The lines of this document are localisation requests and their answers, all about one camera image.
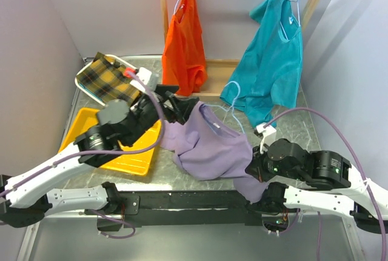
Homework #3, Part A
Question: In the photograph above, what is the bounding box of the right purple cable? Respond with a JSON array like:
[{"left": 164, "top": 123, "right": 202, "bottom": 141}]
[{"left": 263, "top": 107, "right": 388, "bottom": 261}]

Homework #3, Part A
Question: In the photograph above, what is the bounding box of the yellow plastic tray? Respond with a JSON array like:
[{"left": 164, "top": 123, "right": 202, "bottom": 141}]
[{"left": 58, "top": 107, "right": 161, "bottom": 176}]

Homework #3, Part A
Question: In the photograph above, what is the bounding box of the purple t-shirt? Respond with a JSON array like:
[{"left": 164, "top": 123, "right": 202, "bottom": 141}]
[{"left": 161, "top": 102, "right": 267, "bottom": 203}]

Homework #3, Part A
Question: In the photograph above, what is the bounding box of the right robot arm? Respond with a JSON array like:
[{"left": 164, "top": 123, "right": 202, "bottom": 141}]
[{"left": 246, "top": 139, "right": 387, "bottom": 234}]

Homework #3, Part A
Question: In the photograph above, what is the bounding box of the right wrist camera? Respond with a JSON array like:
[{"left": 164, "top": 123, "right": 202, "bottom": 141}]
[{"left": 255, "top": 123, "right": 276, "bottom": 154}]

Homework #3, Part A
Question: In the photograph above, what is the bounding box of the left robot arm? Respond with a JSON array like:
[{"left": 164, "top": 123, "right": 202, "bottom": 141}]
[{"left": 1, "top": 85, "right": 199, "bottom": 228}]

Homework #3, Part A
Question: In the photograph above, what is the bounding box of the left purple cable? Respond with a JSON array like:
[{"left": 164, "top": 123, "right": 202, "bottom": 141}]
[{"left": 0, "top": 71, "right": 166, "bottom": 240}]

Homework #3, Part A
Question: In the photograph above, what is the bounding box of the purple cable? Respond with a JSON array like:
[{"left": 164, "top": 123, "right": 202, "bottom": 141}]
[
  {"left": 0, "top": 71, "right": 166, "bottom": 240},
  {"left": 263, "top": 107, "right": 388, "bottom": 261}
]

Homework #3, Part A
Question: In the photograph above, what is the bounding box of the blue wire hanger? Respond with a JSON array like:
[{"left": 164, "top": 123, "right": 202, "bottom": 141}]
[{"left": 205, "top": 81, "right": 246, "bottom": 134}]

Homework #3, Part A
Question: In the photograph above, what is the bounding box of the orange t-shirt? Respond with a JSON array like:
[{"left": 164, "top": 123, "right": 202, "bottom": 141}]
[{"left": 162, "top": 0, "right": 208, "bottom": 96}]

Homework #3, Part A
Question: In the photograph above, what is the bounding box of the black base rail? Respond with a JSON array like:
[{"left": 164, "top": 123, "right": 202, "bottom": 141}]
[{"left": 84, "top": 180, "right": 301, "bottom": 234}]

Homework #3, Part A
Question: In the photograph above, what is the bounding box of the yellow plaid cloth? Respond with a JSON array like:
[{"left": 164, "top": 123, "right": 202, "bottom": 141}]
[{"left": 75, "top": 51, "right": 142, "bottom": 107}]

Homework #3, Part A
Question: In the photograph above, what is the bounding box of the white perforated basket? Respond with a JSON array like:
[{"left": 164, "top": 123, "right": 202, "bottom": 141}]
[{"left": 75, "top": 54, "right": 137, "bottom": 107}]

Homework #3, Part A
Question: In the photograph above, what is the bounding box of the teal t-shirt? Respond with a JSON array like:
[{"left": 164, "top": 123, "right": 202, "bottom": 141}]
[{"left": 220, "top": 0, "right": 303, "bottom": 127}]

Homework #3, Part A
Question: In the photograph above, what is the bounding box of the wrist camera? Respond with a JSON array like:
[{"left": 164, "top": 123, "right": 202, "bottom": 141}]
[
  {"left": 255, "top": 123, "right": 276, "bottom": 154},
  {"left": 124, "top": 67, "right": 159, "bottom": 90}
]

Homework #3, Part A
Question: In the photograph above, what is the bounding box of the blue hanger under teal shirt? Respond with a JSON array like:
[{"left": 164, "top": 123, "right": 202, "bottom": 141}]
[{"left": 280, "top": 0, "right": 301, "bottom": 39}]

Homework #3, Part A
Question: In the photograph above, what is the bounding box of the wooden clothes rack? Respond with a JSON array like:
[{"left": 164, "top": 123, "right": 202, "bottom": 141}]
[{"left": 160, "top": 0, "right": 320, "bottom": 101}]

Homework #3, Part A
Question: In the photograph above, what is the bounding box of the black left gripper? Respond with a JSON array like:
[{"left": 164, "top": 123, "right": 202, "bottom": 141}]
[{"left": 124, "top": 84, "right": 199, "bottom": 146}]

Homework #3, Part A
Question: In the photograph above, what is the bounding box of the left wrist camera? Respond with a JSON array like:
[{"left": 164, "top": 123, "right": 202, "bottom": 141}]
[{"left": 124, "top": 67, "right": 159, "bottom": 90}]

